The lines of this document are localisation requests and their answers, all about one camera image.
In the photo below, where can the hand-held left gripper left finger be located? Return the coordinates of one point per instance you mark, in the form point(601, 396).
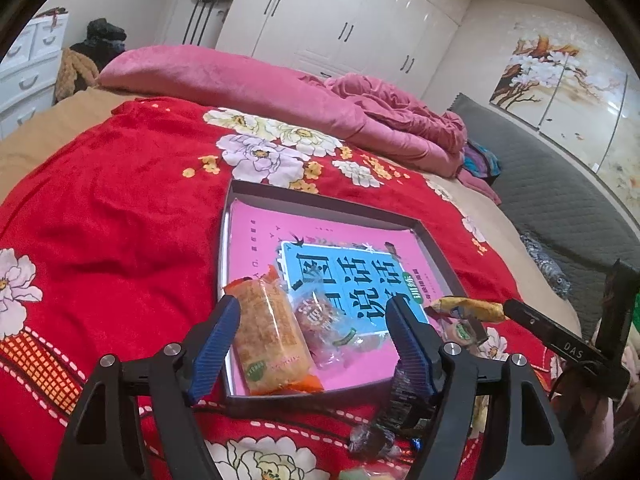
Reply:
point(215, 350)

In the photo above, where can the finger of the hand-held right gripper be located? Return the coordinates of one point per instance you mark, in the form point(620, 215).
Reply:
point(527, 316)

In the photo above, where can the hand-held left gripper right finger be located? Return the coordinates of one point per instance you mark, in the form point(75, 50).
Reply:
point(415, 350)

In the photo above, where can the yellow snack packet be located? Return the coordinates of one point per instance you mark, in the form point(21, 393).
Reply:
point(475, 308)

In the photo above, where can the orange rice cracker packet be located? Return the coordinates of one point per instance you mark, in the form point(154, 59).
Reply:
point(270, 340)

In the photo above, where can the clear packet with brown pastry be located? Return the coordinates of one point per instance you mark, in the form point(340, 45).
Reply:
point(320, 317)

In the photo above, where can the dark candy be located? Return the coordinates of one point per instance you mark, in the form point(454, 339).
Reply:
point(370, 440)

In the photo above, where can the shallow grey cardboard box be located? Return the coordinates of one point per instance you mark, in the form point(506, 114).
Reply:
point(320, 204)

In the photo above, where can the person's right hand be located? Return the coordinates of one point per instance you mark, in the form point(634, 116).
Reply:
point(585, 402)

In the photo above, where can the black and white patterned cloth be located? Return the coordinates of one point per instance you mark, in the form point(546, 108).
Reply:
point(545, 265)

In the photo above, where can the pink book with blue label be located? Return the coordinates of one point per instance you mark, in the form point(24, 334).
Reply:
point(260, 240)

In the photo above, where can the grey quilted headboard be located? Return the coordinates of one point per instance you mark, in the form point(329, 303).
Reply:
point(540, 185)

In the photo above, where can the dark pink cloth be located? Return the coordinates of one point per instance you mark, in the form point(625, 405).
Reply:
point(475, 184)

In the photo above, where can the colourful striped cloth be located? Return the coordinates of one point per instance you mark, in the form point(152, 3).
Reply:
point(482, 160)

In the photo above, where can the red floral blanket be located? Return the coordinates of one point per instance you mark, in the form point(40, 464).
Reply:
point(125, 210)

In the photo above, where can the crumpled pink duvet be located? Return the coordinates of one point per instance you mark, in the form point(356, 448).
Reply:
point(400, 110)

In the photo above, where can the pink quilt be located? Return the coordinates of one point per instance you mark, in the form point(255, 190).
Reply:
point(200, 75)

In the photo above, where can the brown knit blanket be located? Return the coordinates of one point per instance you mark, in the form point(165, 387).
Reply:
point(72, 72)

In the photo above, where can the black clothes pile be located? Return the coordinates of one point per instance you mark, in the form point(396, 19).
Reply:
point(102, 35)

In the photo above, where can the white drawer cabinet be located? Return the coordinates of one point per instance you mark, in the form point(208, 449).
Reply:
point(30, 60)

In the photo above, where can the white wardrobe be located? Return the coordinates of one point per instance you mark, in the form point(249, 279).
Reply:
point(350, 10)

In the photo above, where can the floral wall mural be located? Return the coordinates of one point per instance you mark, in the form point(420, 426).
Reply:
point(575, 100)

